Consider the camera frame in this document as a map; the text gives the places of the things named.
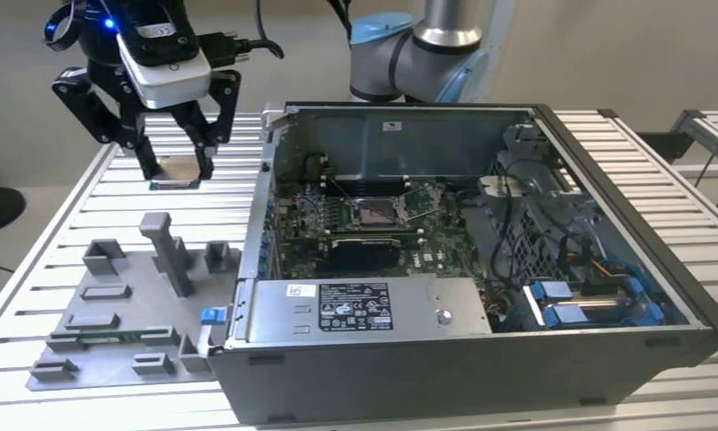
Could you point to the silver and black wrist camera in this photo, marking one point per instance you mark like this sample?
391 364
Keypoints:
171 81

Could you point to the large blue disk carrier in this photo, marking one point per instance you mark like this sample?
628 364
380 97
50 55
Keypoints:
568 314

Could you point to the hard disk in blue carrier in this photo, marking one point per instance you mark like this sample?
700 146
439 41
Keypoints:
211 316

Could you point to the green RAM stick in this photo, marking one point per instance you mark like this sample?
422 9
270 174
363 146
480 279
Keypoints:
111 336

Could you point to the neighbouring metal slat table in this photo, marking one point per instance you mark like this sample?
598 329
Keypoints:
712 134

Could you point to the green motherboard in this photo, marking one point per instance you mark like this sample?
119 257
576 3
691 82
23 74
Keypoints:
438 244

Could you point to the CPU socket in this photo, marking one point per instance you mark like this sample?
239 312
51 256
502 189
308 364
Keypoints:
376 214

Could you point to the black open PC case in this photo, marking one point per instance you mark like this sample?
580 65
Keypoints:
395 381

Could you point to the black RAM slot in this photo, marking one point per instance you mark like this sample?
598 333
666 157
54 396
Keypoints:
335 215

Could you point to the black graphics card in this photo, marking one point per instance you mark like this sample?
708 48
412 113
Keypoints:
366 253

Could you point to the black drive cage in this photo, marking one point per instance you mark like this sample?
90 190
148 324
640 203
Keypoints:
534 251

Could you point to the small blue disk carrier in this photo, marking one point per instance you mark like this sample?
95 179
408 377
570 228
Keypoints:
554 289

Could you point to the silver power supply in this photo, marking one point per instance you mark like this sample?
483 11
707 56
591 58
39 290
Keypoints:
275 310

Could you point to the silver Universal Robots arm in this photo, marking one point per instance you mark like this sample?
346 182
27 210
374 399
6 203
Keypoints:
450 27

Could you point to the silver CPU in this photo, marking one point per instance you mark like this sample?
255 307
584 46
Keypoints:
176 174

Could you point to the grey parts rack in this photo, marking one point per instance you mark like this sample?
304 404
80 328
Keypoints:
138 363

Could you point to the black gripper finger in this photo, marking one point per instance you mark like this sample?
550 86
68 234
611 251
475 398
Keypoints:
90 108
227 103

